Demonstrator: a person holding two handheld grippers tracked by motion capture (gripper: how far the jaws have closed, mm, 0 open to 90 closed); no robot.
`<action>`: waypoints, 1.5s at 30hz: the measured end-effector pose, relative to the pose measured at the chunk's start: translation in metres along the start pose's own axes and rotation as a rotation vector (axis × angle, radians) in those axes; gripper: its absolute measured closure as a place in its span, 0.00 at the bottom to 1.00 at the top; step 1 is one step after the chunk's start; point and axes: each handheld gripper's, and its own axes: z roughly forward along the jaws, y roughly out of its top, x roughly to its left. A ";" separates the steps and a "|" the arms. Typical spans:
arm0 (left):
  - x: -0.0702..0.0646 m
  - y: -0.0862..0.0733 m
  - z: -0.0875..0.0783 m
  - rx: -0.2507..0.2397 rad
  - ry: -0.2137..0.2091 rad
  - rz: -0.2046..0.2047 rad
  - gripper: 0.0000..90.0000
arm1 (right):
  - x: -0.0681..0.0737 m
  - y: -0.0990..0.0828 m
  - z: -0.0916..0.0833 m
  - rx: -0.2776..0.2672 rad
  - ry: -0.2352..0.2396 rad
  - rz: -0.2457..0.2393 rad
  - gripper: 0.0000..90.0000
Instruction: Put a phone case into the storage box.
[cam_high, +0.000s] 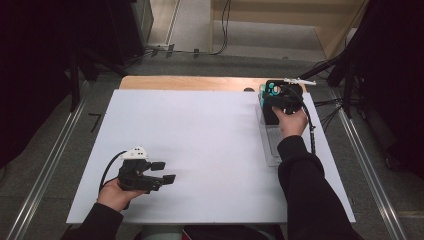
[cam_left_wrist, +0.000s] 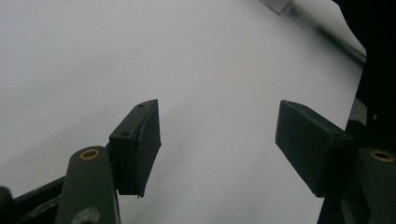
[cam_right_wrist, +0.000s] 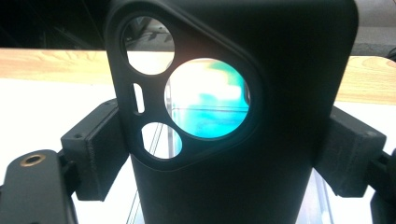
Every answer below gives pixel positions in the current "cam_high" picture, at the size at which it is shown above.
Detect black stand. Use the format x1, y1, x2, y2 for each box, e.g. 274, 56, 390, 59
298, 49, 368, 118
66, 43, 129, 113

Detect light wooden frame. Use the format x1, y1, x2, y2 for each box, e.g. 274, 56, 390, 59
209, 0, 369, 61

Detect right hand-held gripper black cable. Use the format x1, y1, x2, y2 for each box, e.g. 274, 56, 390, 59
301, 101, 317, 155

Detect left hand-held gripper black cable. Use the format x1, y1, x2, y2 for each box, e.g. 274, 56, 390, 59
99, 150, 129, 193

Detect metal floor rail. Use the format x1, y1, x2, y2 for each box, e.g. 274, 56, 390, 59
6, 99, 88, 240
336, 106, 409, 240

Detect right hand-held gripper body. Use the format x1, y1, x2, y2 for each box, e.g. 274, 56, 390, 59
271, 77, 317, 116

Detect person's right hand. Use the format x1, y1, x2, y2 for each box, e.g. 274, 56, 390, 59
271, 105, 309, 139

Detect person's left hand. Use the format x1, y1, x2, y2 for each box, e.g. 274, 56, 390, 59
97, 178, 148, 213

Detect black cabinet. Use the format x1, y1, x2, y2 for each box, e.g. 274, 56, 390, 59
109, 0, 155, 66

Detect black floor cables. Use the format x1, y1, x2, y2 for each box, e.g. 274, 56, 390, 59
313, 98, 346, 133

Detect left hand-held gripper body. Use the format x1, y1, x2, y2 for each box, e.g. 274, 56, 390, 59
118, 146, 166, 194

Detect clear acrylic rack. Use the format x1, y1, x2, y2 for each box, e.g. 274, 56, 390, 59
255, 84, 288, 168

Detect black curtain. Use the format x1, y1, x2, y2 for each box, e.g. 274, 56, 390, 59
0, 0, 114, 168
353, 0, 424, 178

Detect black hanging cables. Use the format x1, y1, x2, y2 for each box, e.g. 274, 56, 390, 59
213, 0, 233, 56

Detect hand-held gripper black cable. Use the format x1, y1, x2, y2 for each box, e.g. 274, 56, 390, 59
99, 150, 129, 193
301, 101, 317, 155

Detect yellow-screen smartphone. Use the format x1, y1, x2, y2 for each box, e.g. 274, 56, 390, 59
259, 80, 284, 109

